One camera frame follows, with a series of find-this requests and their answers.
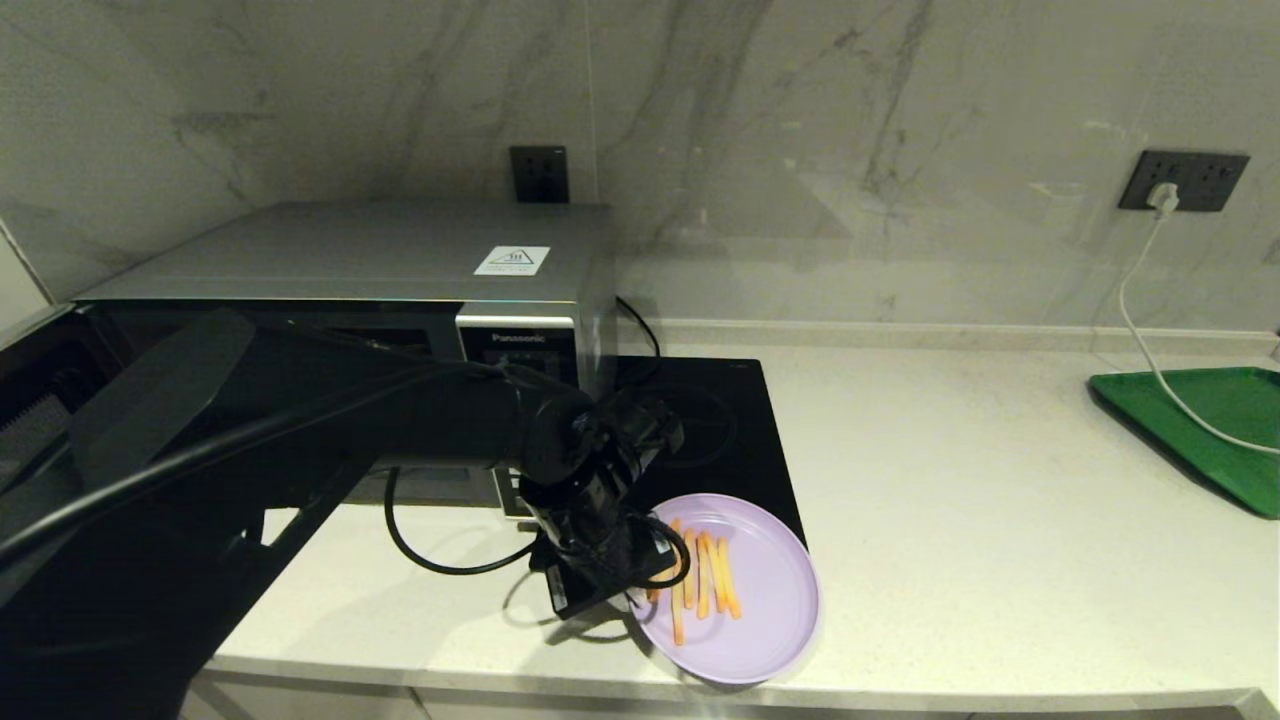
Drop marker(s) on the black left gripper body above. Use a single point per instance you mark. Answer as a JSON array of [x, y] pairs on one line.
[[600, 560]]

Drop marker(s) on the lilac round plate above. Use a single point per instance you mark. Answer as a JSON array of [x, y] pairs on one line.
[[770, 600]]

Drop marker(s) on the microwave door with dark glass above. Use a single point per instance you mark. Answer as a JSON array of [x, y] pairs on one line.
[[40, 380]]

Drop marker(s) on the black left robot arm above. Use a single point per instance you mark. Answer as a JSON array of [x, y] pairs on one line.
[[300, 440]]

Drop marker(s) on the silver Panasonic microwave body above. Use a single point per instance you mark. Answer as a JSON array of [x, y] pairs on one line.
[[350, 250]]

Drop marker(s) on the black induction cooktop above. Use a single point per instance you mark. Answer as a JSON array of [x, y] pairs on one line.
[[750, 450]]

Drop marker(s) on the white triangle warning sticker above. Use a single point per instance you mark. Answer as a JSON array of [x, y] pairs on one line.
[[512, 261]]

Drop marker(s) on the green plastic tray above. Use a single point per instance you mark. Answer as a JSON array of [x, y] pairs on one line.
[[1210, 420]]

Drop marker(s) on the white power plug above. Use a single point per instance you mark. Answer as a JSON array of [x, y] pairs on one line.
[[1164, 199]]

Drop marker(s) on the small black wall socket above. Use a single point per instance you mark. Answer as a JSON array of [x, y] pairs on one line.
[[540, 175]]

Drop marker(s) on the wide black wall socket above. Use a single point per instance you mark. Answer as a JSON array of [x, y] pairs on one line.
[[1210, 180]]

